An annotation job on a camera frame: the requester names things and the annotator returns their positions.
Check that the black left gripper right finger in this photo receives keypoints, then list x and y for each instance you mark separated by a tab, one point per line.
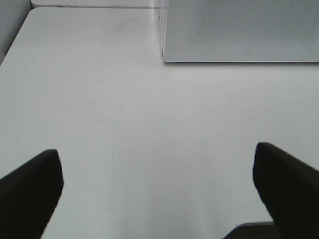
289	188

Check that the white microwave oven body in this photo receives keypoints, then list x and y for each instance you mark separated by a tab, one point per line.
160	27

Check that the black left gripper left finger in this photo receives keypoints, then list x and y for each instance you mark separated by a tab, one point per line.
29	196

